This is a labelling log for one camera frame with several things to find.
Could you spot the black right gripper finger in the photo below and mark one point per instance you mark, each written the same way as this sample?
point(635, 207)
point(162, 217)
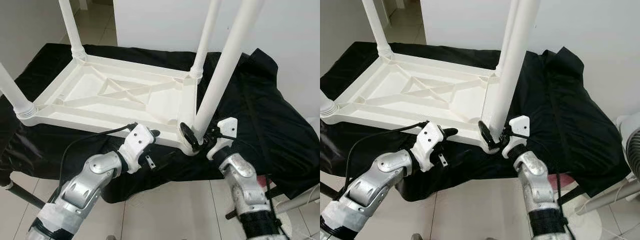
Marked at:
point(488, 134)
point(190, 135)

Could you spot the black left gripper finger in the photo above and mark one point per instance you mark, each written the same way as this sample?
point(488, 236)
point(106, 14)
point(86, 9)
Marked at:
point(449, 133)
point(154, 133)

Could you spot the white plastic table top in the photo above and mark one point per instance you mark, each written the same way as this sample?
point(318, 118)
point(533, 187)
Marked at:
point(395, 85)
point(85, 87)

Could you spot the white plastic table leg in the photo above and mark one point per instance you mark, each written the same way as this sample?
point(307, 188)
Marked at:
point(12, 92)
point(225, 65)
point(376, 27)
point(326, 107)
point(206, 35)
point(505, 40)
point(520, 50)
point(70, 27)

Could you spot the pink round stool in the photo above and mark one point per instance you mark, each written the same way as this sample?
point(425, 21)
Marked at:
point(262, 180)
point(570, 179)

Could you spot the black table cloth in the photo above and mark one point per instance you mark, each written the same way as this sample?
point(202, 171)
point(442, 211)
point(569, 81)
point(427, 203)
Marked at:
point(280, 125)
point(575, 125)

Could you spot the black metal table leg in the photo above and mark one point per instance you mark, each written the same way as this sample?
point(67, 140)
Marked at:
point(232, 215)
point(25, 196)
point(575, 194)
point(330, 190)

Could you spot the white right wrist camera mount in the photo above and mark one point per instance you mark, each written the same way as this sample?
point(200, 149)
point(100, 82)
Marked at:
point(227, 127)
point(520, 125)

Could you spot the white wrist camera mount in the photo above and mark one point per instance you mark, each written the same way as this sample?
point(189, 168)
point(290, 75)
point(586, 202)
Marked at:
point(227, 127)
point(430, 140)
point(136, 142)
point(520, 125)

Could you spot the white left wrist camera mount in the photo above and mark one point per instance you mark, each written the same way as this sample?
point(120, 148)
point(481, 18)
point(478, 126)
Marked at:
point(136, 142)
point(430, 140)

